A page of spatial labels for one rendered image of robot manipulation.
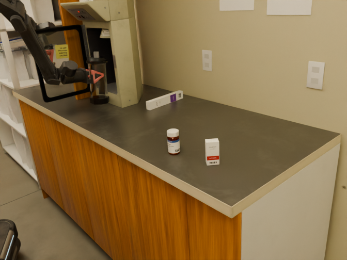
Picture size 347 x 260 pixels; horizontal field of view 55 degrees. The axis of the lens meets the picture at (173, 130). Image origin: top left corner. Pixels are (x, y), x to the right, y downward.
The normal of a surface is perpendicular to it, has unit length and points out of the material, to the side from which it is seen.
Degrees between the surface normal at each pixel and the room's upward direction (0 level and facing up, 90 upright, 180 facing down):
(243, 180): 0
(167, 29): 90
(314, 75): 90
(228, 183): 0
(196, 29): 90
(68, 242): 0
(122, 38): 90
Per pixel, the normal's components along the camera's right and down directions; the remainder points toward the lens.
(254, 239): 0.66, 0.25
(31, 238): -0.07, -0.92
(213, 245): -0.75, 0.29
